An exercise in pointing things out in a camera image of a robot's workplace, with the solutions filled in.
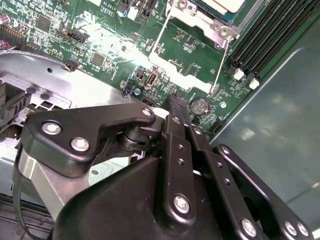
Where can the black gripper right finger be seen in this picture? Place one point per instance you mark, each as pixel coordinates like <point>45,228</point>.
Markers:
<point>212,155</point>

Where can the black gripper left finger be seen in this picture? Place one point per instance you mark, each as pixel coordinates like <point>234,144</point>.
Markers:
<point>100,117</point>

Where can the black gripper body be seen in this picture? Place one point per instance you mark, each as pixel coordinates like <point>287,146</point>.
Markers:
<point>112,212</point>

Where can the metal socket cover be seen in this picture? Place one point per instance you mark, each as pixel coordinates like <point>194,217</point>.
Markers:
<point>172,73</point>

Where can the silver CPU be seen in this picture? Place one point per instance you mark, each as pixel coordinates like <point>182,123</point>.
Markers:
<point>222,5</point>

